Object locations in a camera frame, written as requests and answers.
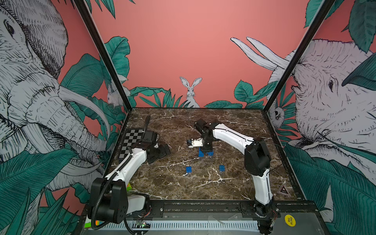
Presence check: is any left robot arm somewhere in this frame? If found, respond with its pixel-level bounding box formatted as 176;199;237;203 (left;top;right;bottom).
88;143;170;224

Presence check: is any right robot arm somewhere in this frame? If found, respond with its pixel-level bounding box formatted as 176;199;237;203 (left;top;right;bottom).
187;119;278;219

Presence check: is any checkerboard calibration board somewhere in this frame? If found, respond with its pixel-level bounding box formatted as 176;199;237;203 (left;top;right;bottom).
118;128;143;159

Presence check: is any rubiks cube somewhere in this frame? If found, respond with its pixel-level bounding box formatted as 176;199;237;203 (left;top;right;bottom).
126;183;132;191

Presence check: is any small green circuit board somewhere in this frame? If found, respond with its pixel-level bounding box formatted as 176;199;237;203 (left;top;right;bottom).
135;221;151;229

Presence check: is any warning triangle sticker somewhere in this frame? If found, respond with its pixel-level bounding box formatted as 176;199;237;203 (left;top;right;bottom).
278;185;290;195

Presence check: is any yellow round sticker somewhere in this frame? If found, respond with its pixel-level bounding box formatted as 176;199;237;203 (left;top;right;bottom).
284;214;296;227

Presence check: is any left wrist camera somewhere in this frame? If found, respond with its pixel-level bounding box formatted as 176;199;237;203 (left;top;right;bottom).
141;130;158;145

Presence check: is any black front frame rail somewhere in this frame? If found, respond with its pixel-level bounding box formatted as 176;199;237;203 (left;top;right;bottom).
148;200;319;219

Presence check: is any white slotted cable duct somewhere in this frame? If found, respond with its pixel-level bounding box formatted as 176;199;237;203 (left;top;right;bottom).
99;220;259;231

